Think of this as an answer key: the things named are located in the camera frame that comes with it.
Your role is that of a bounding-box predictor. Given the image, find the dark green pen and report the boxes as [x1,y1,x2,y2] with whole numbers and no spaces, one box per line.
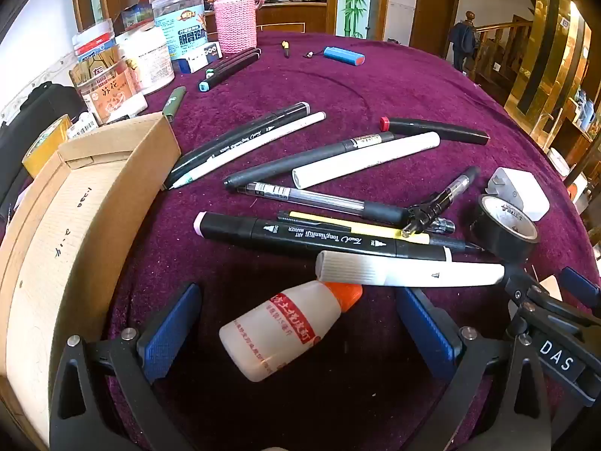
[162,86,187,123]

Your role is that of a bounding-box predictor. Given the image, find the white glue bottle orange cap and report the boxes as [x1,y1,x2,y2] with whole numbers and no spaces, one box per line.
[219,280,364,383]

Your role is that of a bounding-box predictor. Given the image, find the black marker grey cap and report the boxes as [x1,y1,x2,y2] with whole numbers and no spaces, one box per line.
[170,102,311,184]

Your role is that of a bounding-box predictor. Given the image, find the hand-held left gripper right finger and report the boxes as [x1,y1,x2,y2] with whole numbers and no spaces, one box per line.
[397,286,552,451]

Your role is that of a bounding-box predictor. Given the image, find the pink knitted bottle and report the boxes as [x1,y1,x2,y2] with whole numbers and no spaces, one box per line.
[213,0,264,54]

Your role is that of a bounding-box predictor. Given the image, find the white barcode box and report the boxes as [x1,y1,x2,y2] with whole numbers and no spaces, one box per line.
[69,113,100,141]

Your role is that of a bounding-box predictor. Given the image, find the white plastic jar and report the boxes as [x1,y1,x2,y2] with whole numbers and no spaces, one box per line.
[115,26,175,96]

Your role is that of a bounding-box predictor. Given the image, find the white paint bucket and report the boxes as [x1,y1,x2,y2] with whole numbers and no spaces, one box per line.
[548,147,571,174]

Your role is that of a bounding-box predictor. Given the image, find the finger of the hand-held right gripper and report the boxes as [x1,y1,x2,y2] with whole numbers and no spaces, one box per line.
[504,265,601,334]
[561,267,601,313]

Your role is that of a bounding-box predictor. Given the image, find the black marker pink cap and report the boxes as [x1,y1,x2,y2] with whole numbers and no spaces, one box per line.
[194,212,454,264]

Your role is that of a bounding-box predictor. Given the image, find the white pen blue tip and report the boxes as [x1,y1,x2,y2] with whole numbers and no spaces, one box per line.
[166,112,327,191]

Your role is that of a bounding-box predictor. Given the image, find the clear gel pen black grip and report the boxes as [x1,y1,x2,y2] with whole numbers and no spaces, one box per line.
[236,182,409,225]

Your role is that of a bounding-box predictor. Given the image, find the cardboard tray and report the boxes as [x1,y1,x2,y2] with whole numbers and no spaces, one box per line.
[0,113,181,451]

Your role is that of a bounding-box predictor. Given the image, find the white wall charger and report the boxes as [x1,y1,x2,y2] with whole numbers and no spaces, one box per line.
[483,166,550,221]

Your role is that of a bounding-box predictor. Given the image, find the wooden stair railing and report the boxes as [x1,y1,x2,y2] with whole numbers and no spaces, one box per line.
[470,14,533,104]

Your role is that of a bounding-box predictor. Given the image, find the short clear jar red lid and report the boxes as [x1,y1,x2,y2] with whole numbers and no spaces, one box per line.
[72,19,117,64]

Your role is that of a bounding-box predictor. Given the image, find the yellow black pen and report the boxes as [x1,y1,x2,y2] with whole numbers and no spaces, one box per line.
[278,210,485,252]

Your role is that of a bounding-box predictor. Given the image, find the small white blue box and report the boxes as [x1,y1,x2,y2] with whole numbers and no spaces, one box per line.
[181,42,221,74]

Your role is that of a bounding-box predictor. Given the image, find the thick white ribbed marker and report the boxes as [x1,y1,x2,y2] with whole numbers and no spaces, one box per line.
[314,250,505,288]

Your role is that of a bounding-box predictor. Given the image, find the wooden door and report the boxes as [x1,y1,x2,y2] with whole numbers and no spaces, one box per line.
[415,0,463,59]

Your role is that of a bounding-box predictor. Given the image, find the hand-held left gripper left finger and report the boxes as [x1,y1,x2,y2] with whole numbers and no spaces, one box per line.
[49,283,202,451]

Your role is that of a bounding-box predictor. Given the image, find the blue printed carton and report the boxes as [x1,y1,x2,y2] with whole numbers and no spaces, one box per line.
[121,4,155,31]

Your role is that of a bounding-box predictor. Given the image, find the black tape roll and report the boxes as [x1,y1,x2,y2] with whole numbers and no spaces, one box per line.
[470,194,541,264]

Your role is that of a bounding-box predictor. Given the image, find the slim white marker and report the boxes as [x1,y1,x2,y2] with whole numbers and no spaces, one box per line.
[292,132,441,189]

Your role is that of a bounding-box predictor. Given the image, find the black pen white label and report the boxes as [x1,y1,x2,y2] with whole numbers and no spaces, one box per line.
[224,132,397,192]

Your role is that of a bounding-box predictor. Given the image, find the tan packing tape roll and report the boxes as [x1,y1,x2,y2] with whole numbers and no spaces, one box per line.
[22,115,72,179]

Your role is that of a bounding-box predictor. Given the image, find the wooden counter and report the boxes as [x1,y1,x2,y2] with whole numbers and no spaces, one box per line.
[254,0,329,35]

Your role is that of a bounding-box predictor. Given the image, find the black marker red caps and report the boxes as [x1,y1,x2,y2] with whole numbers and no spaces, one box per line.
[379,116,490,146]

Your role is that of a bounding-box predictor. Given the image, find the black bag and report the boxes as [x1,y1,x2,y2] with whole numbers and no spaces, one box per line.
[19,81,90,120]

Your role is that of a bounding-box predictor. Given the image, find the clear pen grey grip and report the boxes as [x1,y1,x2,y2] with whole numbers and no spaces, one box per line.
[423,166,480,236]

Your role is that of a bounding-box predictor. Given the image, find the black marker green cap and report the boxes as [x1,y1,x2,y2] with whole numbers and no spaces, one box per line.
[205,48,261,78]

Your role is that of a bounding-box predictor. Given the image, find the white square usb charger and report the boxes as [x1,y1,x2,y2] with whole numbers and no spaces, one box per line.
[535,275,564,302]

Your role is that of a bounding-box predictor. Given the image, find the blue battery pack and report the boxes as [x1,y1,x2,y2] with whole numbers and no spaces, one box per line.
[304,46,366,67]

